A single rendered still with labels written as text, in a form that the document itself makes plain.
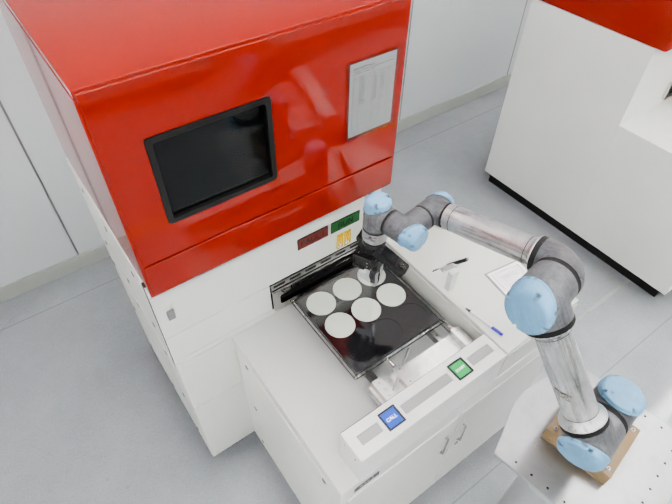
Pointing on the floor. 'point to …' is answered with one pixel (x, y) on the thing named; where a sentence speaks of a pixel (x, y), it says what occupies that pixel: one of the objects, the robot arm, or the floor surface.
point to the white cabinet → (458, 445)
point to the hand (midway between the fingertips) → (376, 283)
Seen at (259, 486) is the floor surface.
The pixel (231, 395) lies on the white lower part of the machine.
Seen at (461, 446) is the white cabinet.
